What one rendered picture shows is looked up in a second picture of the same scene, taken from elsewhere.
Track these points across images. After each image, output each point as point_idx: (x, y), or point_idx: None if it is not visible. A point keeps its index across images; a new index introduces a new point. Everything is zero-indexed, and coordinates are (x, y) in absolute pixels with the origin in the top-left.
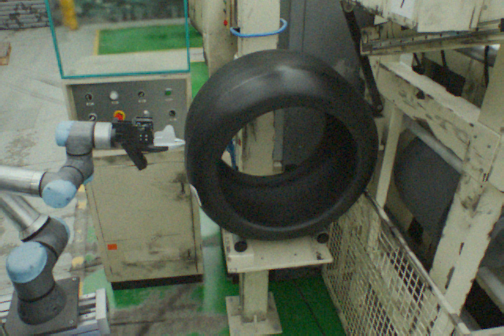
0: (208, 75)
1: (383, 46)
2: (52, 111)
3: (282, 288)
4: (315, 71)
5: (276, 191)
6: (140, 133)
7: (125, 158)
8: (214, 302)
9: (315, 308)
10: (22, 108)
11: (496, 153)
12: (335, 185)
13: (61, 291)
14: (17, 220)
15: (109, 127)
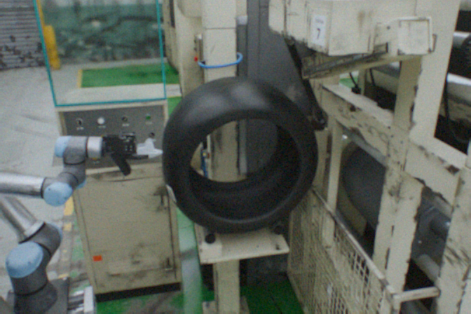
0: None
1: (317, 70)
2: (37, 144)
3: (254, 292)
4: (262, 90)
5: (240, 195)
6: (125, 144)
7: (111, 175)
8: (192, 308)
9: (284, 309)
10: (8, 142)
11: (407, 147)
12: (287, 186)
13: (52, 287)
14: (17, 224)
15: (100, 140)
